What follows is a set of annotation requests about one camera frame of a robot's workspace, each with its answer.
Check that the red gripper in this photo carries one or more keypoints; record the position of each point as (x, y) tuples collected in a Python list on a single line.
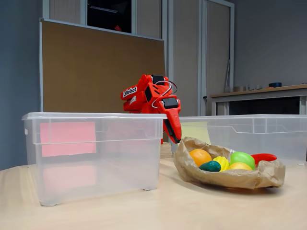
[(173, 115)]

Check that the toy orange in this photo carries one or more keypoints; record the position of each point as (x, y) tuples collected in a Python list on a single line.
[(200, 157)]

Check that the dark green toy cucumber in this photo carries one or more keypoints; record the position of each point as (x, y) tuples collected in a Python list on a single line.
[(210, 166)]

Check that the yellow toy corn cob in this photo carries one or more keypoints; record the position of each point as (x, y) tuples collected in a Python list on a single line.
[(223, 163)]

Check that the green toy apple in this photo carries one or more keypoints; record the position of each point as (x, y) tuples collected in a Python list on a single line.
[(242, 158)]

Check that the yellow toy lemon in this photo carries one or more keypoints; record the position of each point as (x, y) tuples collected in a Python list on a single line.
[(239, 166)]

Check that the red toy pepper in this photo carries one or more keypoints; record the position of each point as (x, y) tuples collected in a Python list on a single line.
[(263, 157)]

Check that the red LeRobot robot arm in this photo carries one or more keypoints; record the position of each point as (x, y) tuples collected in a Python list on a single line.
[(144, 95)]

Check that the clear plastic bin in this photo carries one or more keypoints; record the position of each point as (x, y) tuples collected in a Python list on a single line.
[(263, 139), (108, 167)]

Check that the yellow paper note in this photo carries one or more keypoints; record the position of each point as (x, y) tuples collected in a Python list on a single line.
[(194, 131)]

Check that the wooden base block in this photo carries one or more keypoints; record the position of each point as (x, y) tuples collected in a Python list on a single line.
[(166, 151)]

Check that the grey leaning rods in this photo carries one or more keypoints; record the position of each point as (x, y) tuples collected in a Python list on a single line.
[(227, 76)]

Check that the crumpled brown paper bag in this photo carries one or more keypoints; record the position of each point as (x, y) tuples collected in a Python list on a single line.
[(227, 179)]

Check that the brown cork board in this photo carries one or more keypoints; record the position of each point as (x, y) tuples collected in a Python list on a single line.
[(96, 72)]

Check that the grey sideboard with wooden top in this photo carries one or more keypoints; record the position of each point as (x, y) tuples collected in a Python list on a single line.
[(263, 100)]

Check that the pink paper note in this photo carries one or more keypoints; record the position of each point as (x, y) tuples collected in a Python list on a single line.
[(67, 139)]

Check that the grey tall cabinet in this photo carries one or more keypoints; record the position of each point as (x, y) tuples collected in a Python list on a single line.
[(184, 12)]

